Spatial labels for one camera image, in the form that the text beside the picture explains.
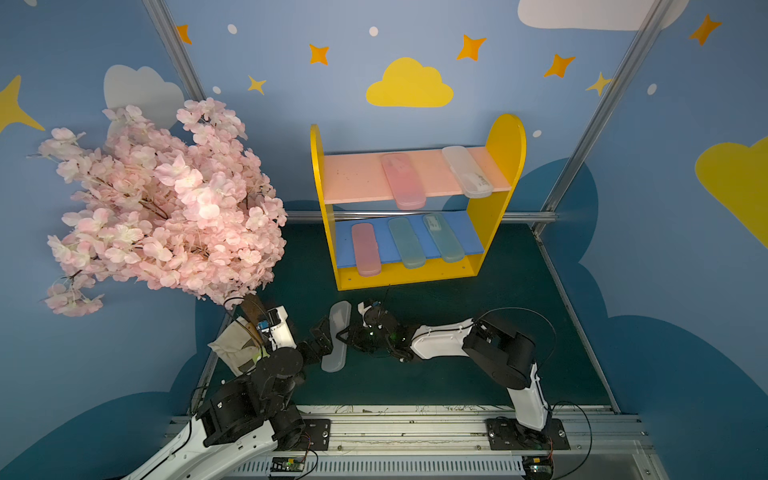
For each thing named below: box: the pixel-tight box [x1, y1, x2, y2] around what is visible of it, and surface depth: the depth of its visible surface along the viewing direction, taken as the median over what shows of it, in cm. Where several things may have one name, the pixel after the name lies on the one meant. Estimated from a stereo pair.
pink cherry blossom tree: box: [28, 98, 288, 317], surface depth 53 cm
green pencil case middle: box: [388, 217, 426, 270], surface depth 98 cm
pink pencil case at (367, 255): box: [352, 222, 381, 277], surface depth 95 cm
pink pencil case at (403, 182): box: [381, 153, 427, 210], surface depth 79 cm
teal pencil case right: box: [423, 213, 465, 263], surface depth 100 cm
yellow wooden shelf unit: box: [310, 114, 527, 292], surface depth 86 cm
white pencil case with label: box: [442, 146, 494, 198], surface depth 78 cm
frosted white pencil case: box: [321, 300, 351, 373], surface depth 88 cm
